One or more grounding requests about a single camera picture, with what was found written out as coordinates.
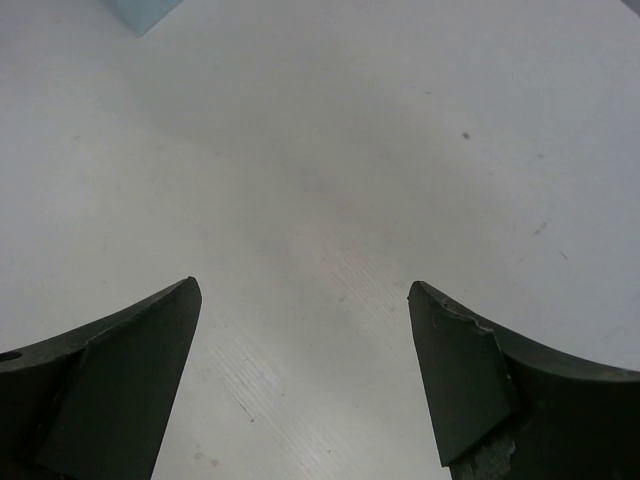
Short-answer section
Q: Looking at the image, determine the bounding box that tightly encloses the light blue paper bag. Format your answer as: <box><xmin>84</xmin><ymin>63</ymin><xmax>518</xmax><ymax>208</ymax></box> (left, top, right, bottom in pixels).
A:
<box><xmin>101</xmin><ymin>0</ymin><xmax>182</xmax><ymax>37</ymax></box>

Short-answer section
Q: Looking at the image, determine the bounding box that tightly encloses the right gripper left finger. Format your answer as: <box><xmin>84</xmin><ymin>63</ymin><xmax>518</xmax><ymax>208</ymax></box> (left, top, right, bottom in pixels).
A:
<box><xmin>1</xmin><ymin>277</ymin><xmax>202</xmax><ymax>479</ymax></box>

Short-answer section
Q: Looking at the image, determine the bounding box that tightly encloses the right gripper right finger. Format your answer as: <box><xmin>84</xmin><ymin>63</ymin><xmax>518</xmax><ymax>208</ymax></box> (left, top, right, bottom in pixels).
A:
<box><xmin>408</xmin><ymin>281</ymin><xmax>639</xmax><ymax>479</ymax></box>

